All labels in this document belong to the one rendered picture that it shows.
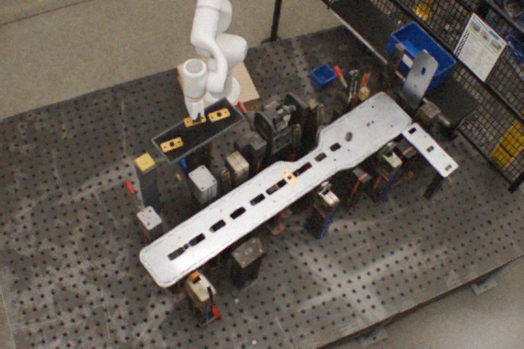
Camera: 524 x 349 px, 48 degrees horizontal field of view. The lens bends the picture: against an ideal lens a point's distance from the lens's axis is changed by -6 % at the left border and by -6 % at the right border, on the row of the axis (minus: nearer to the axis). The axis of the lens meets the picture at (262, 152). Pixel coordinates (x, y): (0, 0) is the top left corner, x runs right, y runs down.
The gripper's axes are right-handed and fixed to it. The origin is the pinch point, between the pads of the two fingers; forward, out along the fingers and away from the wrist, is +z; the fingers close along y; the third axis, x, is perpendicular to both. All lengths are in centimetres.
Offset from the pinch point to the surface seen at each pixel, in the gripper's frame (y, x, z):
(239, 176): 20.8, 11.8, 20.8
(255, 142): 10.1, 23.2, 16.8
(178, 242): 39, -21, 24
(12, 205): -16, -87, 54
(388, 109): 9, 91, 25
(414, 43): -19, 121, 20
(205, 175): 19.4, -2.5, 13.5
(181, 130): -0.7, -5.5, 8.5
